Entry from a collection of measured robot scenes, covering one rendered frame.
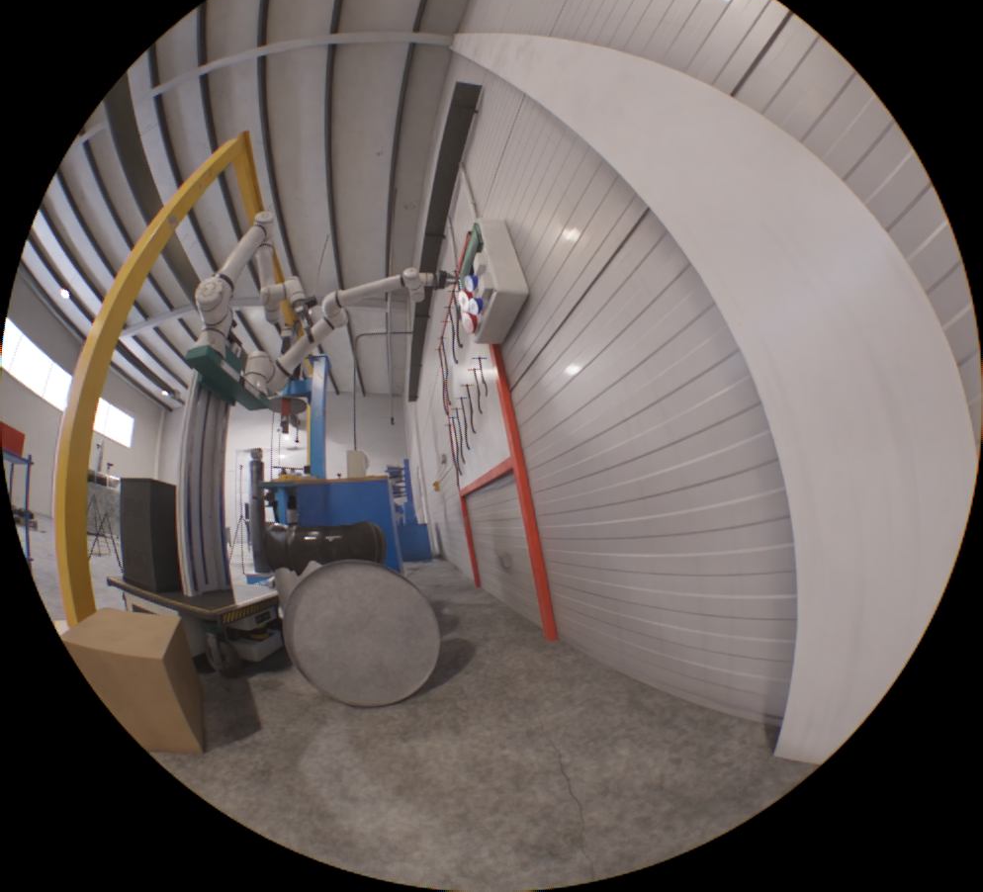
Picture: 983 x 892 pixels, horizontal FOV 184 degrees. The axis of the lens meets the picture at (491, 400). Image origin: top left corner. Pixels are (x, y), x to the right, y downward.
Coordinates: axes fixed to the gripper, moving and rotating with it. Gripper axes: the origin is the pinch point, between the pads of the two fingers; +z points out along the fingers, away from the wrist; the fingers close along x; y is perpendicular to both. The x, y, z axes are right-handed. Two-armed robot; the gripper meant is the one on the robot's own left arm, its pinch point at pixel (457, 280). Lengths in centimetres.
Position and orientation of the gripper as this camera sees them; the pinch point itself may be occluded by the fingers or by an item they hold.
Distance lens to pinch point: 215.9
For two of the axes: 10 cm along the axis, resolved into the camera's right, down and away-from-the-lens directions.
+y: -2.1, -8.6, 4.7
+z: 9.5, -0.6, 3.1
